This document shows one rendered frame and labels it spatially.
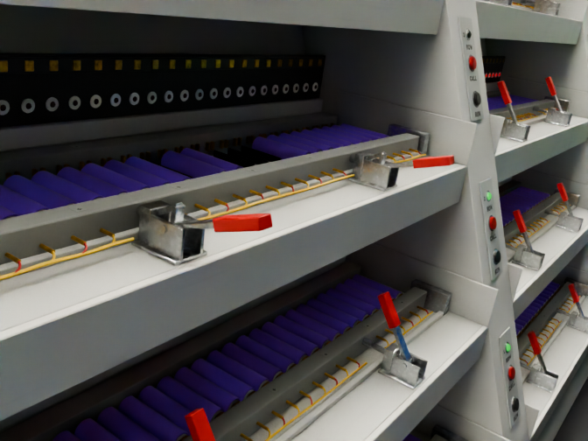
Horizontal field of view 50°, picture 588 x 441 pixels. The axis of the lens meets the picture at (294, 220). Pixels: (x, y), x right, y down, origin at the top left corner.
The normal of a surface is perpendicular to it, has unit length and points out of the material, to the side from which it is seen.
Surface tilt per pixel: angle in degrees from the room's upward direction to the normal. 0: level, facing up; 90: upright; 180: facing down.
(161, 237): 90
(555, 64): 90
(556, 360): 21
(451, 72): 90
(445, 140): 90
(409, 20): 111
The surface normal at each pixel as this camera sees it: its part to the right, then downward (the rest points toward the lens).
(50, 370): 0.80, 0.31
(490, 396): -0.58, 0.20
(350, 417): 0.14, -0.93
